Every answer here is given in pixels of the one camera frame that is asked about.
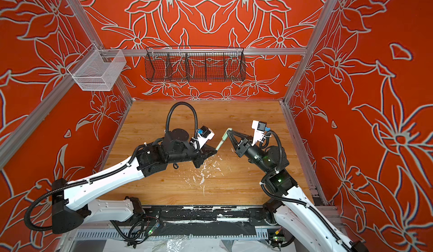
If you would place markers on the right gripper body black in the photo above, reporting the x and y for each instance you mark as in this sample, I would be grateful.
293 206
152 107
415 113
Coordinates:
243 151

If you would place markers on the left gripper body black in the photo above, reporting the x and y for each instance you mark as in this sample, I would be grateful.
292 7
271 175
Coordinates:
198 156

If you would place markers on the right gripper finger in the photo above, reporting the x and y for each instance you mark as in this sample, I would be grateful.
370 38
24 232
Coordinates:
233 135
244 136

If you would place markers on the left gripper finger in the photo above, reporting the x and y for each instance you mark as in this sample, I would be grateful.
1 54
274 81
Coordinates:
206 153
208 149

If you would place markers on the light green pen cap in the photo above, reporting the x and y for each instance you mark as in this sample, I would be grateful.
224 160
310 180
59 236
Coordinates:
225 135

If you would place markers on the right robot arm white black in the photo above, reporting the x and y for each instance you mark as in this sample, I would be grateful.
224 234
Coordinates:
289 207

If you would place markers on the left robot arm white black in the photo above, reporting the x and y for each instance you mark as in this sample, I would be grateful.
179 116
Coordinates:
75 202

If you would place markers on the white mesh basket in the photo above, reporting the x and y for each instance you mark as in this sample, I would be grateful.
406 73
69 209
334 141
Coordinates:
98 70

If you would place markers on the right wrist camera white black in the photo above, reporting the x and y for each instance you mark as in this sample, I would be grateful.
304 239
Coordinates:
259 128

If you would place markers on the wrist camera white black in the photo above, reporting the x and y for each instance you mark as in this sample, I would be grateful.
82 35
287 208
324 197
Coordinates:
259 128
203 135

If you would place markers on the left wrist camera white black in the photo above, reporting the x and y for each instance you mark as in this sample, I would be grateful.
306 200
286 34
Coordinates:
203 135

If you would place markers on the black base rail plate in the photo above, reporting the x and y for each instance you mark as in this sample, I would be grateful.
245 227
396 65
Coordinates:
203 220

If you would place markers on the white slotted cable duct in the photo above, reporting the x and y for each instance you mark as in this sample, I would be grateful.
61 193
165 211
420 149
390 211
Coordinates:
100 235

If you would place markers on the aluminium frame bar back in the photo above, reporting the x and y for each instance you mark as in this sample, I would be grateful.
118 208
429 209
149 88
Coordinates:
246 52

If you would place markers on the black wire basket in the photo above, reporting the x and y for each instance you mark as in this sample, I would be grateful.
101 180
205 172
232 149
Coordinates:
194 67

